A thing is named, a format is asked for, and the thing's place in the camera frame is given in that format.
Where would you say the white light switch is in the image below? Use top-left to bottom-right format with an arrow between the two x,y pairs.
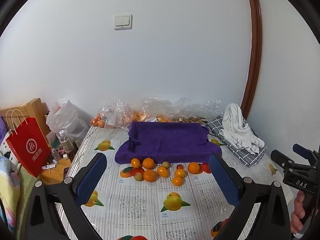
114,13 -> 133,31

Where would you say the person's right hand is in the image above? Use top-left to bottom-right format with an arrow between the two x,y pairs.
291,191 -> 304,233

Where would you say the clear plastic bag of oranges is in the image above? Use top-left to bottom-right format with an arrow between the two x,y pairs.
135,96 -> 175,123
90,97 -> 140,129

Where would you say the colourful blanket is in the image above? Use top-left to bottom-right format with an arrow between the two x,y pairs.
0,117 -> 40,235

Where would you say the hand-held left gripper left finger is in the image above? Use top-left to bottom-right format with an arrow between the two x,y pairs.
25,152 -> 107,240

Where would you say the fruit print tablecloth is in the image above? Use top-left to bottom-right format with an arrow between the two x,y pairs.
54,125 -> 295,240

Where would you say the purple towel lined tray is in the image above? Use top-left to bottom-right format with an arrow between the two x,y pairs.
115,121 -> 222,165

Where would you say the brown wooden door frame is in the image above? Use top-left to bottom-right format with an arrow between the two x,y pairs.
241,0 -> 263,120

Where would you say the red paper bag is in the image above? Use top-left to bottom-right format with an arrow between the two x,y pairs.
5,109 -> 52,178

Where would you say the clear plastic bottle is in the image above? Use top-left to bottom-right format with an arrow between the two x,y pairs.
59,130 -> 73,153

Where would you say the white plastic bag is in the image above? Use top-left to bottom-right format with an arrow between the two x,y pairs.
46,99 -> 88,145

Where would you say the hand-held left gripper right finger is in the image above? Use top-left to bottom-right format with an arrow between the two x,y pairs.
209,153 -> 298,240

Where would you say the wooden side table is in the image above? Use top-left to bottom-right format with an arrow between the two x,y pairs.
40,155 -> 73,188

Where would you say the wooden furniture frame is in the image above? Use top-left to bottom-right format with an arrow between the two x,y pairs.
0,98 -> 49,137

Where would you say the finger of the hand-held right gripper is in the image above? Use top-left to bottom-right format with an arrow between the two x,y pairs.
271,149 -> 300,172
293,144 -> 319,160

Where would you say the grey checked cloth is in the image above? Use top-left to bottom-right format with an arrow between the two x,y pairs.
207,115 -> 267,167

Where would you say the white towel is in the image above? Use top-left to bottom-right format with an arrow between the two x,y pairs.
219,103 -> 265,155

